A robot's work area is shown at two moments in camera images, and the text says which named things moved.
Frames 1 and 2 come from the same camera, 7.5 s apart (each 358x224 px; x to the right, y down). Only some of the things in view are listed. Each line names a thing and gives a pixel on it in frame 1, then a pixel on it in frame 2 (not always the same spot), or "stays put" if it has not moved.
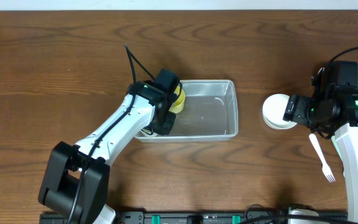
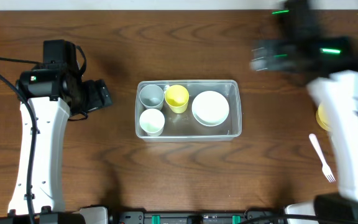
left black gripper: [166, 129] -> [98, 99]
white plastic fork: [325, 168] stays put
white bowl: [273, 109] -> [210, 108]
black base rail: [168, 217] stays put
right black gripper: [298, 110] -> [276, 51]
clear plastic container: [210, 114] stays put
